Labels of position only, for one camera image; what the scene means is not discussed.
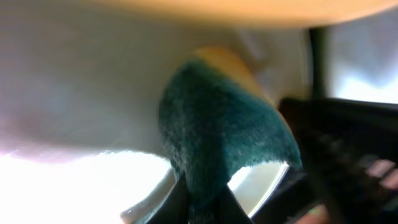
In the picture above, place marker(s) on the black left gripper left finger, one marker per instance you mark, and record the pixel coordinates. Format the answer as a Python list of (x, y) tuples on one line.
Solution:
[(175, 209)]

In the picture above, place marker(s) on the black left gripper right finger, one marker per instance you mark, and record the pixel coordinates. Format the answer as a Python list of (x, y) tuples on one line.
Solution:
[(229, 210)]

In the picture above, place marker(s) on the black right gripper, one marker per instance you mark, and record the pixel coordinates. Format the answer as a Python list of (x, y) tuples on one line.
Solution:
[(338, 141)]

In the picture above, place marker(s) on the green yellow sponge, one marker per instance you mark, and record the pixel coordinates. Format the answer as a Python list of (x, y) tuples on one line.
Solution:
[(215, 119)]

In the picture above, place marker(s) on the light blue front plate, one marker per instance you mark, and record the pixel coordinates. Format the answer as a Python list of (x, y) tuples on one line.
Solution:
[(95, 189)]

